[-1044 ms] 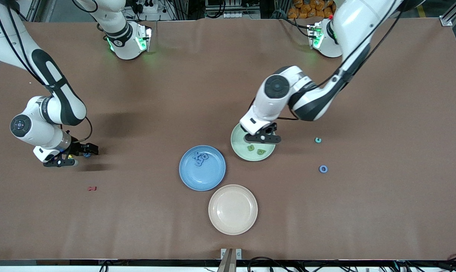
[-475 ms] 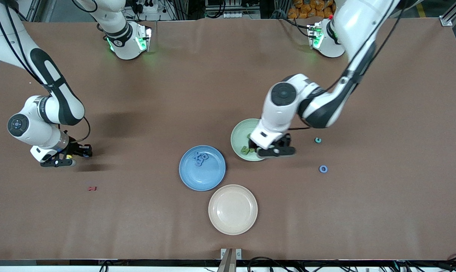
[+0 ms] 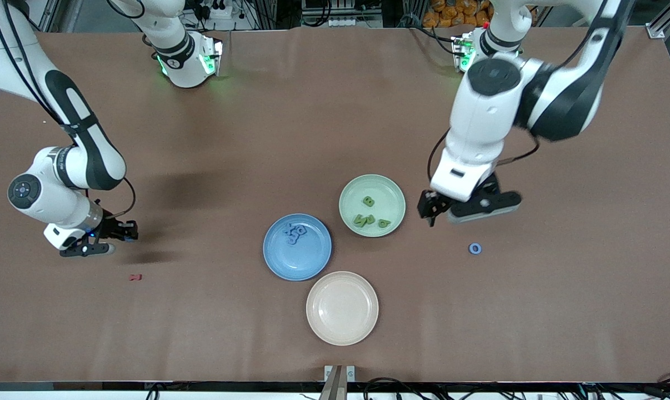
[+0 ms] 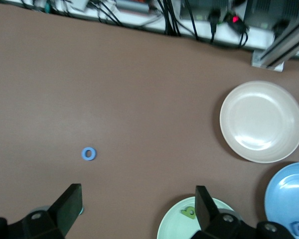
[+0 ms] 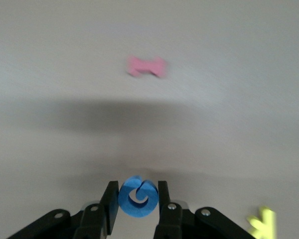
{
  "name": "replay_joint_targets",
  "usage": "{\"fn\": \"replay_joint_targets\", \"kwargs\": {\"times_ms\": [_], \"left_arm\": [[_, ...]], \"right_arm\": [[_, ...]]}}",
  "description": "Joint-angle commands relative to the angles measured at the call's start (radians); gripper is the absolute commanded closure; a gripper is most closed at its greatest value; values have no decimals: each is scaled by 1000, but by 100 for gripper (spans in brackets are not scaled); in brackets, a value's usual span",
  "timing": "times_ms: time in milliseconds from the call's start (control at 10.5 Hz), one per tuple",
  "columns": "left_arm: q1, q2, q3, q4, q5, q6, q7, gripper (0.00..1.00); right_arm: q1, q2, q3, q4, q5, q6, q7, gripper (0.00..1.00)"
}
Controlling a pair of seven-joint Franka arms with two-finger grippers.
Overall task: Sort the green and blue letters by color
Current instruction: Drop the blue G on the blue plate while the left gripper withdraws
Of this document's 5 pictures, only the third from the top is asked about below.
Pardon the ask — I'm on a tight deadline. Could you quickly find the pale green plate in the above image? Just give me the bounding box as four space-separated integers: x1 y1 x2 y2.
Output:
339 174 407 238

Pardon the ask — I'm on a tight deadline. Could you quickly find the cream plate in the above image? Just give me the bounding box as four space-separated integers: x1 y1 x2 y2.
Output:
306 271 379 346

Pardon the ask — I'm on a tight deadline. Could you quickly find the blue plate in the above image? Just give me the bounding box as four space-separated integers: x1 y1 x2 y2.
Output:
263 213 332 282

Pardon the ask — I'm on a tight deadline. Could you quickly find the brown table cover sheet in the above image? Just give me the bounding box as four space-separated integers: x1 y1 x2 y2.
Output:
0 25 670 384

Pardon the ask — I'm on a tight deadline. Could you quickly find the pile of orange objects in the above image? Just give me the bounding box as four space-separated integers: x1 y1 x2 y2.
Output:
422 0 494 28

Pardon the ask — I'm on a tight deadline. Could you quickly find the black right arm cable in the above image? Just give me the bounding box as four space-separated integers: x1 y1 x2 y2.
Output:
0 0 137 218

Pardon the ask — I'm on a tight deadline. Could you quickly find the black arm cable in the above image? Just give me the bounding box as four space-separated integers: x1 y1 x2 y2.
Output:
0 0 137 218
427 0 636 187

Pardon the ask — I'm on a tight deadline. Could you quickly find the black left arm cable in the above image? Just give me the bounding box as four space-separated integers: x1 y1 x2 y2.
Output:
427 0 636 187

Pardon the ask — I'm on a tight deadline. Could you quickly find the metal table edge bracket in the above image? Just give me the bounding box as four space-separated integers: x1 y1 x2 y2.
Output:
324 365 356 400

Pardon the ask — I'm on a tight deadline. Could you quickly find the aluminium frame post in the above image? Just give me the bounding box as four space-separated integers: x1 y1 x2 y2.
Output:
646 0 670 39
27 0 63 34

